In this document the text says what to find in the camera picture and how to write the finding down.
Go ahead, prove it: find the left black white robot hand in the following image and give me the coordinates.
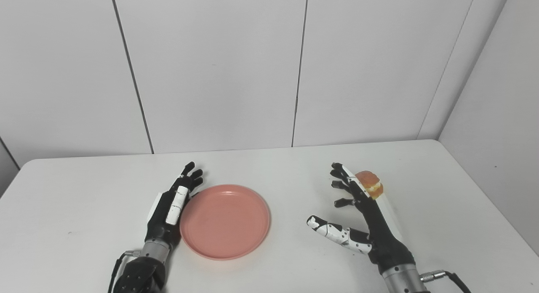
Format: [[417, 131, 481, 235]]
[[145, 161, 204, 245]]

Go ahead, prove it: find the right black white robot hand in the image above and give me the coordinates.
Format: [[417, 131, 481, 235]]
[[307, 162, 416, 276]]

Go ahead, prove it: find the cream puff pastry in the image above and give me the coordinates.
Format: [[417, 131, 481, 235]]
[[355, 170, 384, 200]]

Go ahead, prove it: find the pink round plate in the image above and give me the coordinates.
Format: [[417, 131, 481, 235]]
[[179, 184, 271, 261]]

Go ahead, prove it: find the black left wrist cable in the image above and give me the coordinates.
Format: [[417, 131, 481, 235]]
[[107, 250, 141, 293]]

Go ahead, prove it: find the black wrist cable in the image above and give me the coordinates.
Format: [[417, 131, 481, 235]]
[[420, 270, 472, 293], [107, 250, 141, 293]]

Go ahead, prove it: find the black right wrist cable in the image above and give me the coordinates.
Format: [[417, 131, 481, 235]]
[[420, 270, 472, 293]]

